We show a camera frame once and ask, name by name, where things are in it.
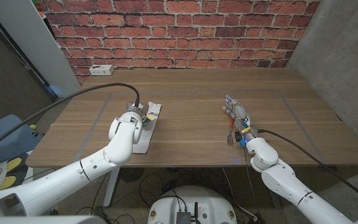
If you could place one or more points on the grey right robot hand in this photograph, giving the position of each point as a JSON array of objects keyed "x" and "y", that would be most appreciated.
[{"x": 239, "y": 113}]

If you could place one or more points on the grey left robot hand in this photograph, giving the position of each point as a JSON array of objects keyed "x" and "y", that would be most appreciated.
[{"x": 138, "y": 108}]

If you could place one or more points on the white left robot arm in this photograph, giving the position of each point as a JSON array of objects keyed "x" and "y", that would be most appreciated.
[{"x": 73, "y": 177}]

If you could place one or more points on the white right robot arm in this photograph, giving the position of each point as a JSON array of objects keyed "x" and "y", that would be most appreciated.
[{"x": 284, "y": 183}]

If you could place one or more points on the grey tape strip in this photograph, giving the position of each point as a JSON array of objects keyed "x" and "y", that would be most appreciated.
[
  {"x": 98, "y": 117},
  {"x": 291, "y": 109}
]

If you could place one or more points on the white power strip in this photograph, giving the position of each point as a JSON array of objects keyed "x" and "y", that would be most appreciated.
[{"x": 101, "y": 70}]

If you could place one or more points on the white table leg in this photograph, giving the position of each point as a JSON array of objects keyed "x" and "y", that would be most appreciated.
[{"x": 110, "y": 189}]

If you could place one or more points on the red brick printed backdrop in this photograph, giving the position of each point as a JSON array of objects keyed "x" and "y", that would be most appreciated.
[{"x": 197, "y": 31}]

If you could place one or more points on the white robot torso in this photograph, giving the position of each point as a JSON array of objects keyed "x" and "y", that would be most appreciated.
[{"x": 191, "y": 199}]

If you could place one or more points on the small yellow green ball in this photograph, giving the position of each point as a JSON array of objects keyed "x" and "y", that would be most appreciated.
[{"x": 33, "y": 127}]

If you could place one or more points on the white upright panel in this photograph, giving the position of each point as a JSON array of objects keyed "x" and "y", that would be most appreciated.
[{"x": 26, "y": 31}]

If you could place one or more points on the black yellow foot pedal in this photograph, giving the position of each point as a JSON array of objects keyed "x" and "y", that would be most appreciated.
[{"x": 13, "y": 163}]

